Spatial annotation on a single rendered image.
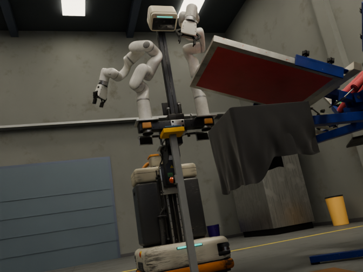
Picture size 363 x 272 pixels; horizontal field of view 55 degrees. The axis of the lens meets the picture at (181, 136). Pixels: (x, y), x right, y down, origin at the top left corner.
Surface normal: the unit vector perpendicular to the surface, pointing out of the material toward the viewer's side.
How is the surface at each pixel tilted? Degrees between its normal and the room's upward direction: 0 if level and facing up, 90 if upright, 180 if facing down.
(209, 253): 90
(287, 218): 90
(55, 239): 90
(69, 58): 90
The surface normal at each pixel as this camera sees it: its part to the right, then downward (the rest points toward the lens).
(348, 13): -0.95, 0.07
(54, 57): 0.26, -0.30
